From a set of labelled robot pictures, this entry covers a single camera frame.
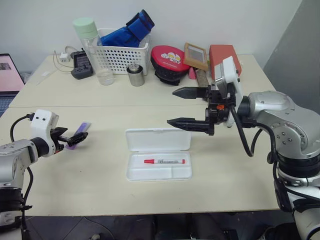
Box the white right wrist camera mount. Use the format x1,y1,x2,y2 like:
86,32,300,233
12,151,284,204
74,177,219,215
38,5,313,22
214,55,245,129

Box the orange red box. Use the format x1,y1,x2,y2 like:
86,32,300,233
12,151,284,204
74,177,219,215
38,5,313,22
208,44,243,81

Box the open laptop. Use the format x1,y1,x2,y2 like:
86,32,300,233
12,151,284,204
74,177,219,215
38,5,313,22
0,52,26,119

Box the white plastic pencil case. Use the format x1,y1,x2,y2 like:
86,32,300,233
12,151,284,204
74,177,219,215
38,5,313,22
124,127,193,183

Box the blue folded umbrella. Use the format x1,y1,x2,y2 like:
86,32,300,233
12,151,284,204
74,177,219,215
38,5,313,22
99,9,156,48

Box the white perforated plastic basket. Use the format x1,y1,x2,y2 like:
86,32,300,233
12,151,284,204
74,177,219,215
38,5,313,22
85,27,152,76

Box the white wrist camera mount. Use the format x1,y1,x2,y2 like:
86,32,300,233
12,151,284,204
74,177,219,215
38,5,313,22
214,55,245,129
30,108,60,156

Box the stainless steel cup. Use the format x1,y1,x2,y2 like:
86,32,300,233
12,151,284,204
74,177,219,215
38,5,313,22
126,63,146,87

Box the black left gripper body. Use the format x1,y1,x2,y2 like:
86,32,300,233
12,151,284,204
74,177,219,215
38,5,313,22
50,127,68,154

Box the clear bottle with green lid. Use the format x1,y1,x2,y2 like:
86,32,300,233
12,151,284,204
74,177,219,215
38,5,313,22
72,16,115,86

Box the red marker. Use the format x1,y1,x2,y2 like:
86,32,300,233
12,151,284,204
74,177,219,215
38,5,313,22
143,158,187,166

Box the purple marker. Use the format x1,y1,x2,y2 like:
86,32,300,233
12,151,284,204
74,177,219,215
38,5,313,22
65,121,92,151

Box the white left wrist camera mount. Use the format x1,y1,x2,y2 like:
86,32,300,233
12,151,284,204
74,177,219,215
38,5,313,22
30,108,60,156

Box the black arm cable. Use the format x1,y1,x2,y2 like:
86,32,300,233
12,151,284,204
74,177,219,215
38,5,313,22
9,113,35,149
229,105,276,158

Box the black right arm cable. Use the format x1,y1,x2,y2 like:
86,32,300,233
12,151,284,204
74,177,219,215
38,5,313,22
229,105,276,158

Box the clear plastic strip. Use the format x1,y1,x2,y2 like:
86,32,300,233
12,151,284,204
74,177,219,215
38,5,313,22
36,69,58,86

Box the thin grey charger cable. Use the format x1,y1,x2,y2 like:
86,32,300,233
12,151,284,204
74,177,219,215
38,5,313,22
52,45,76,74

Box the red cartoon print pouch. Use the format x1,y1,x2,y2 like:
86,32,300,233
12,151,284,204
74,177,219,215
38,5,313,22
150,45,187,85

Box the pink small object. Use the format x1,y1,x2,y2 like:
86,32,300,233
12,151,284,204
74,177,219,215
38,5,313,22
188,67,199,81

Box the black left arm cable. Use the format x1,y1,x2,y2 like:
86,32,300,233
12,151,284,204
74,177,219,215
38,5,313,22
9,113,35,149

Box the wooden picture frame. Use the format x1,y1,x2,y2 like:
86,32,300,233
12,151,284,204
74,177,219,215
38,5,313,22
183,42,209,71

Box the brown rectangular block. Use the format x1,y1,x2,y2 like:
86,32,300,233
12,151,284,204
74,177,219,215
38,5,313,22
195,69,214,89

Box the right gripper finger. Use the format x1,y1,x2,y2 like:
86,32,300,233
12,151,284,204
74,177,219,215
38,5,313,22
172,85,210,101
166,117,215,137

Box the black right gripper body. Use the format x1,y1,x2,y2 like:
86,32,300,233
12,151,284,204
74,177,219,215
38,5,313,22
203,84,237,129

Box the white charger plug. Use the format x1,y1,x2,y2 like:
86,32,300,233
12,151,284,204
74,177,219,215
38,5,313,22
59,51,71,64

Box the dark grey power strip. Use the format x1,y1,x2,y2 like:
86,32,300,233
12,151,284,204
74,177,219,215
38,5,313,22
70,48,94,81

